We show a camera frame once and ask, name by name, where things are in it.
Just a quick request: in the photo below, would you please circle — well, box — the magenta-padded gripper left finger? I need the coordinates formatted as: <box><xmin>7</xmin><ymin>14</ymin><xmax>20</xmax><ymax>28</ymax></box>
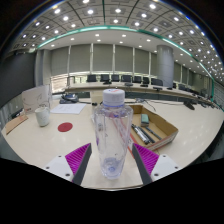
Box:
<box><xmin>44</xmin><ymin>142</ymin><xmax>93</xmax><ymax>186</ymax></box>

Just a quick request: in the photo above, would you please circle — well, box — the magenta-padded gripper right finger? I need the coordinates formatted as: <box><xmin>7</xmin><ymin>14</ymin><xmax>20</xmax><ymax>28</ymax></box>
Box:
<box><xmin>131</xmin><ymin>142</ymin><xmax>184</xmax><ymax>186</ymax></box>

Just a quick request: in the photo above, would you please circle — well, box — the clear plastic water bottle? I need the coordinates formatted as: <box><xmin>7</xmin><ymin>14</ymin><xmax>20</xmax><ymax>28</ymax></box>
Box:
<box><xmin>93</xmin><ymin>88</ymin><xmax>134</xmax><ymax>181</ymax></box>

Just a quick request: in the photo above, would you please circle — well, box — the open brown cardboard box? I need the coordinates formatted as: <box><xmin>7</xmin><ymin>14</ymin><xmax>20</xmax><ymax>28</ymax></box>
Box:
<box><xmin>128</xmin><ymin>104</ymin><xmax>179</xmax><ymax>152</ymax></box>

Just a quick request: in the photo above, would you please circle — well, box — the flat round red coaster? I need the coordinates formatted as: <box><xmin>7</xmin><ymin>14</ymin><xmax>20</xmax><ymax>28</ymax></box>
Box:
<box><xmin>57</xmin><ymin>122</ymin><xmax>74</xmax><ymax>133</ymax></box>

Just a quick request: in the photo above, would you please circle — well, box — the black silver marker pen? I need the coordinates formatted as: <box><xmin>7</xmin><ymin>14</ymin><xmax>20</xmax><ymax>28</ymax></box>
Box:
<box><xmin>130</xmin><ymin>123</ymin><xmax>151</xmax><ymax>145</ymax></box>

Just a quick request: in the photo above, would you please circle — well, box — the grey-green board eraser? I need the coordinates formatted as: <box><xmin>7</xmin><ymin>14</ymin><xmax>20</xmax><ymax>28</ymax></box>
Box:
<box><xmin>140</xmin><ymin>113</ymin><xmax>150</xmax><ymax>127</ymax></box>

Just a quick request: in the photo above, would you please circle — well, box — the white ceramic mug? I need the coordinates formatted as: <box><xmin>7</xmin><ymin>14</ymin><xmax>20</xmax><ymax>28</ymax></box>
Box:
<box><xmin>34</xmin><ymin>105</ymin><xmax>51</xmax><ymax>128</ymax></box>

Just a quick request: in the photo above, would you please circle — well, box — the white printed paper sheet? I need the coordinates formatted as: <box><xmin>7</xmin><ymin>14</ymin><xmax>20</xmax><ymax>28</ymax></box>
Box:
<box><xmin>49</xmin><ymin>102</ymin><xmax>88</xmax><ymax>115</ymax></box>

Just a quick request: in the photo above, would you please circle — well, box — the flat brown cardboard piece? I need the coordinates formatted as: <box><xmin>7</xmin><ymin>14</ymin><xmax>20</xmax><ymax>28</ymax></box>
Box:
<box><xmin>4</xmin><ymin>114</ymin><xmax>29</xmax><ymax>135</ymax></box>

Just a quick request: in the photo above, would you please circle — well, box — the white printed carton box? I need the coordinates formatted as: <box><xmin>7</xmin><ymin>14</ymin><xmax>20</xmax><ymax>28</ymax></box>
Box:
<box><xmin>21</xmin><ymin>84</ymin><xmax>53</xmax><ymax>115</ymax></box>

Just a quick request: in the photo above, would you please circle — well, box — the cream open organizer box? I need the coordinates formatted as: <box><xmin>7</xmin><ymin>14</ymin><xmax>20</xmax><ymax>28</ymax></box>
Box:
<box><xmin>89</xmin><ymin>89</ymin><xmax>105</xmax><ymax>108</ymax></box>

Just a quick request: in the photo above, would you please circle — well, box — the long curved conference desk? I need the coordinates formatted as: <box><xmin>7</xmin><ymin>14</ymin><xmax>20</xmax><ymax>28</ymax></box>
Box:
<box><xmin>64</xmin><ymin>81</ymin><xmax>218</xmax><ymax>104</ymax></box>

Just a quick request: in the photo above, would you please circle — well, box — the group of ceiling lights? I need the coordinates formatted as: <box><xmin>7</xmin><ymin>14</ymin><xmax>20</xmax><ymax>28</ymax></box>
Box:
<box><xmin>13</xmin><ymin>0</ymin><xmax>224</xmax><ymax>84</ymax></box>

